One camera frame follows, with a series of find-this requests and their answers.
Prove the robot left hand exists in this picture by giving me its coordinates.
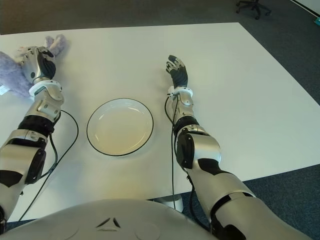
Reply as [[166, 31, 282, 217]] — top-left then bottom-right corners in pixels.
[[22, 45, 57, 85]]

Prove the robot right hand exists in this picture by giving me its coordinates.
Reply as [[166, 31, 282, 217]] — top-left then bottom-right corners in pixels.
[[164, 54, 189, 89]]

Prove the purple plush bunny doll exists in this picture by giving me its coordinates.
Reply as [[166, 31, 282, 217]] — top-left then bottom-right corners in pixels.
[[0, 34, 68, 98]]

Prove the white plate black rim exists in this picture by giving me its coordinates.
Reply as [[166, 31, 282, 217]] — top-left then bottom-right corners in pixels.
[[86, 98, 155, 158]]

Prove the black office chair base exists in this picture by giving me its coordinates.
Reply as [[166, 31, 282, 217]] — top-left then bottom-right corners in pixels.
[[235, 0, 273, 21]]

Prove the white table leg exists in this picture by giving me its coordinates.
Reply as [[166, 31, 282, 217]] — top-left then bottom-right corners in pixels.
[[149, 194, 185, 214]]

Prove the silver robot torso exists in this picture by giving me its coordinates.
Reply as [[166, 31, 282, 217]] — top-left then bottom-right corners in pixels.
[[0, 198, 216, 240]]

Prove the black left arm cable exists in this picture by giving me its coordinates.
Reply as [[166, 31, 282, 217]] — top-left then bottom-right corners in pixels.
[[18, 109, 80, 222]]

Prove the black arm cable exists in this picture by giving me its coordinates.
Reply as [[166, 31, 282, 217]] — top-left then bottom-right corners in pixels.
[[18, 109, 80, 222], [164, 96, 177, 208]]

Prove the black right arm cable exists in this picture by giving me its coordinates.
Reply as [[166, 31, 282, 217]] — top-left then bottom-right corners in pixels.
[[164, 96, 177, 208]]

